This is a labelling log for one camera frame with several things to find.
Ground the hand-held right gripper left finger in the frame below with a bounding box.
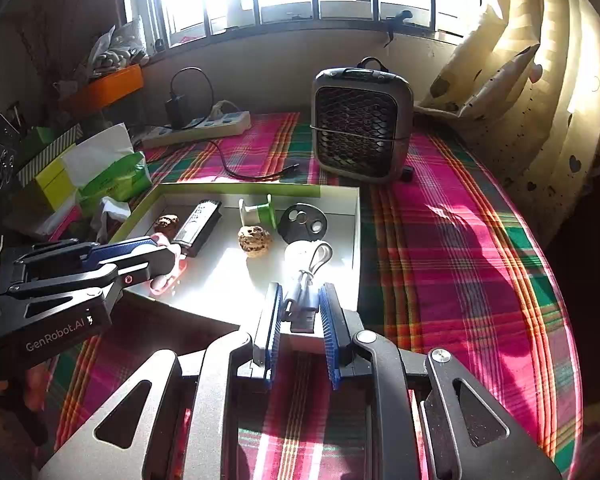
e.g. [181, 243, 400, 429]
[37, 281, 282, 480]

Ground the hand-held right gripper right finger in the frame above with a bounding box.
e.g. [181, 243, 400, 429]
[319, 281, 563, 480]

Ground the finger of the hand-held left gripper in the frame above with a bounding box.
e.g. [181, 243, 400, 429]
[7, 249, 177, 321]
[12, 236, 160, 286]

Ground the pink clip with teal pad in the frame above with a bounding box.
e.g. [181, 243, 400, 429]
[150, 232, 188, 293]

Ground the white charging cable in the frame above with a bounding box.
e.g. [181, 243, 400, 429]
[280, 240, 334, 334]

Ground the green and white cardboard box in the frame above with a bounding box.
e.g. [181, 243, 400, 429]
[107, 182, 362, 356]

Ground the black bike light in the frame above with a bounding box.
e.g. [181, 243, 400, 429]
[172, 200, 223, 258]

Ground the white mushroom-shaped gadget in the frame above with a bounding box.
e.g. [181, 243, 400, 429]
[285, 241, 317, 273]

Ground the black round key fob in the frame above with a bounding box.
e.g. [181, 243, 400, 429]
[278, 201, 327, 243]

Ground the green and white spool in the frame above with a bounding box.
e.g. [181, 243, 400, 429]
[238, 194, 276, 228]

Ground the person's left hand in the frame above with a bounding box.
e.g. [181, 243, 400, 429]
[22, 361, 52, 412]

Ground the crumpled white tissue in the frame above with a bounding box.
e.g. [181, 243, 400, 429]
[90, 196, 131, 241]

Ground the green tissue pack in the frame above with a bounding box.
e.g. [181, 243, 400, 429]
[62, 122, 153, 216]

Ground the yellow-green box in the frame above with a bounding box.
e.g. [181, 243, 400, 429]
[35, 157, 81, 211]

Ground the striped box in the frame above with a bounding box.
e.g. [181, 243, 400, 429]
[17, 125, 83, 186]

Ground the plaid blanket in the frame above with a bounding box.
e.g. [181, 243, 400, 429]
[45, 110, 586, 480]

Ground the white power strip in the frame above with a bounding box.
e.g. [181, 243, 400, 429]
[142, 100, 252, 150]

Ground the black decorated card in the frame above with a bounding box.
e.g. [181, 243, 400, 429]
[0, 112, 27, 196]

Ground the black power adapter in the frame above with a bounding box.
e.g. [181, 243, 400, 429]
[165, 91, 190, 131]

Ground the orange box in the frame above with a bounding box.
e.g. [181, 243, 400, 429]
[62, 65, 145, 113]

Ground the pile of plastic bags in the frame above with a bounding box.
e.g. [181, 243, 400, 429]
[87, 15, 148, 78]

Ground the small grey desk heater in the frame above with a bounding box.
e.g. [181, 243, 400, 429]
[310, 57, 413, 183]

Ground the cream dotted pillow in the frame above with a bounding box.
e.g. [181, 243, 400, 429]
[415, 5, 541, 121]

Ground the cream heart-print curtain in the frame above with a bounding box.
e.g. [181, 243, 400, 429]
[480, 0, 600, 221]

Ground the black USB cable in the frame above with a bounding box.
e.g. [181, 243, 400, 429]
[215, 140, 301, 181]

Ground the black adapter cable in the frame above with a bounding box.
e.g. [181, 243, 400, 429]
[170, 67, 216, 111]

